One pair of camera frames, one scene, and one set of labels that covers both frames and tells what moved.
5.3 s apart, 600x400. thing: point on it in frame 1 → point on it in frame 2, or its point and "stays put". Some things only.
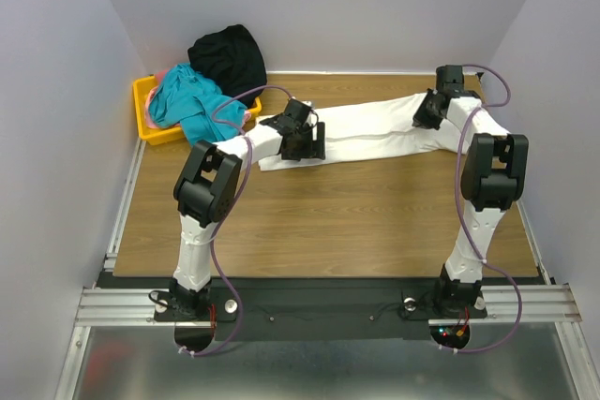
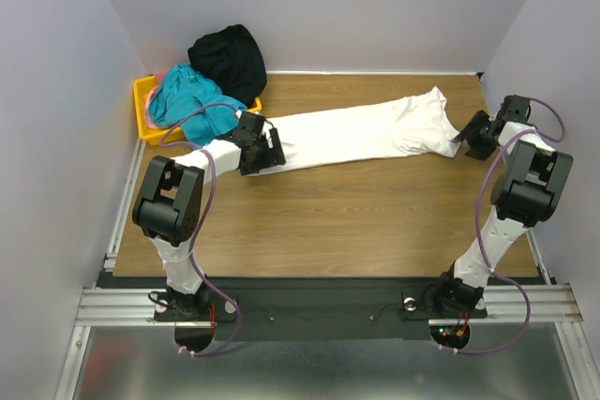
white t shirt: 375,127 stays put
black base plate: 302,308 stays put
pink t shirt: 158,78 stays put
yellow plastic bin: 152,135 stays put
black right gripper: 426,113 → 484,133
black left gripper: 309,150 → 273,156
